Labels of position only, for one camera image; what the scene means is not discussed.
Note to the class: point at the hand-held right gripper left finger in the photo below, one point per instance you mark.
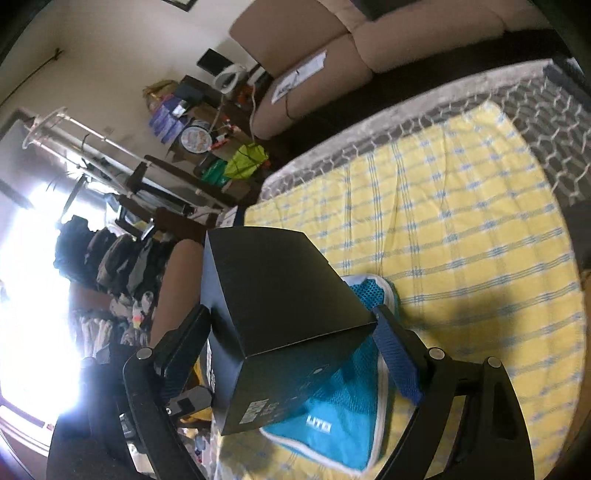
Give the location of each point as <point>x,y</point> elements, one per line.
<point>184,350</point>

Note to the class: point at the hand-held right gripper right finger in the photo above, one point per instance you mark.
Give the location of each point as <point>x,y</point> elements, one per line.
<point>397,364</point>

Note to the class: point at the black box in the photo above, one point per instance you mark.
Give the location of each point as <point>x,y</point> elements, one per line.
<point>277,295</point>

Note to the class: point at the person's leg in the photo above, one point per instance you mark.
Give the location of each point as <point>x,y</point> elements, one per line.
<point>178,286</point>

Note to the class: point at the teal mesh pouch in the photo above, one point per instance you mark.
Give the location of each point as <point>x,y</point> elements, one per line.
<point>332,415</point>

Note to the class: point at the rack of hanging clothes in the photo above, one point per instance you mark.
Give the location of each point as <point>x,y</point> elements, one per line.
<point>111,258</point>

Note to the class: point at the yellow checked cloth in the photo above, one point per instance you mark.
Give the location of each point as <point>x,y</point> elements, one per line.
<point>461,230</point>

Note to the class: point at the green bag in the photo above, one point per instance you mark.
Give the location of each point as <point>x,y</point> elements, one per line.
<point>244,161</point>

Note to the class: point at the round printed tin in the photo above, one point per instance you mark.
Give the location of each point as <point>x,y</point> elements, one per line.
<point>197,136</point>

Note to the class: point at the purple boxes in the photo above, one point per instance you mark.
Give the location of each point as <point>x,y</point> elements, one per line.
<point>168,117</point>

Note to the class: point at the white appliance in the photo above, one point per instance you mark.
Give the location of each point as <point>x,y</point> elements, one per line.
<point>228,78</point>

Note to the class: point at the white paper sheet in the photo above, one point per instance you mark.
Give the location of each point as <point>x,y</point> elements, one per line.
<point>300,76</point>

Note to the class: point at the grey hexagon patterned mat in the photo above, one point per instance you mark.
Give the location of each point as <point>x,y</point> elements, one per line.
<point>549,101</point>

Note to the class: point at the beige sofa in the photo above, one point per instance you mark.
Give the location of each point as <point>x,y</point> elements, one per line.
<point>392,41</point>

